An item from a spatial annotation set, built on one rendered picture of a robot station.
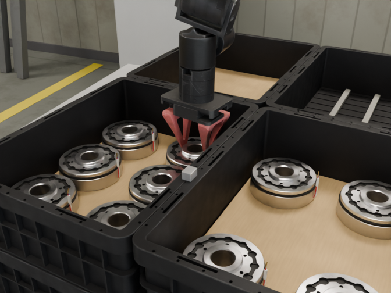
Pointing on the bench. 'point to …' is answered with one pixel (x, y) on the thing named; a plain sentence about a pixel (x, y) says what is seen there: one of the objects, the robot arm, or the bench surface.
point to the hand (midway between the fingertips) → (195, 146)
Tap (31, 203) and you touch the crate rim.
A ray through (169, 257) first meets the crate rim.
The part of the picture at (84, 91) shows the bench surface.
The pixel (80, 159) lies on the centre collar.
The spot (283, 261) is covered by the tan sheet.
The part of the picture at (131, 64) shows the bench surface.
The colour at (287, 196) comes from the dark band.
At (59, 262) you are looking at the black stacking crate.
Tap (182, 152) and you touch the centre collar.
